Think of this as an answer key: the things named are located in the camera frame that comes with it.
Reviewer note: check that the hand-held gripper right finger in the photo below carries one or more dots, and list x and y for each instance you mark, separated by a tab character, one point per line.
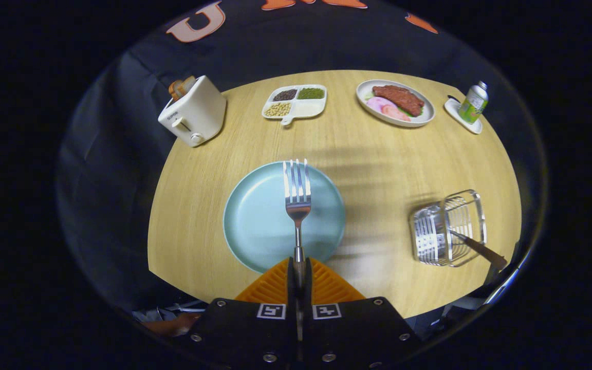
363	329

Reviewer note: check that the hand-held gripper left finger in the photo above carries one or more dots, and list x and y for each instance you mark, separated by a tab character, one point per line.
239	329

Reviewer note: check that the light blue round plate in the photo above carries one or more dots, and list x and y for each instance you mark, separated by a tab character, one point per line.
255	221

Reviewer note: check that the salmon pink ham slice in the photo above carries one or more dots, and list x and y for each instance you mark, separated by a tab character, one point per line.
394	113

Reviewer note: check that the white toaster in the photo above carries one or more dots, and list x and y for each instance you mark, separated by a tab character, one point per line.
198	113

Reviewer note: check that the green lettuce leaf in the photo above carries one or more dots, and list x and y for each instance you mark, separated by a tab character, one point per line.
402	111

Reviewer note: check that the beige round dinner plate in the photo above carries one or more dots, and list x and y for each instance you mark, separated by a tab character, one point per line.
424	115

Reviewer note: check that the pile of yellow soybeans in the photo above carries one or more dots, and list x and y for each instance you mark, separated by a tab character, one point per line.
277	109

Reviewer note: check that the pale pink ham slice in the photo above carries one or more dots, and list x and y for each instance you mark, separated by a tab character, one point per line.
376	104

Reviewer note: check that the white divided dish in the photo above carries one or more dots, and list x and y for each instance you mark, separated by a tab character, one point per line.
307	109

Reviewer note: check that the brown steak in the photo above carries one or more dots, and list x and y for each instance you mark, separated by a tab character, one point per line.
399	97

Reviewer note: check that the white square coaster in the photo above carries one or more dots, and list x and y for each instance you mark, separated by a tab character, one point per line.
452	109

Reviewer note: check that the pile of dark beans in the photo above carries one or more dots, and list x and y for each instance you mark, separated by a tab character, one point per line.
285	95

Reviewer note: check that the pile of green beans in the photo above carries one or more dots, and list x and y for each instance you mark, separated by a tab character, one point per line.
310	93

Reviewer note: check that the brown toast slice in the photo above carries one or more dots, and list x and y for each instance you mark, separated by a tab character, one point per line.
176	90
189	83

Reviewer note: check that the green labelled metal bottle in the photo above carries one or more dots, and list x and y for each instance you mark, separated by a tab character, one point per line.
473	103

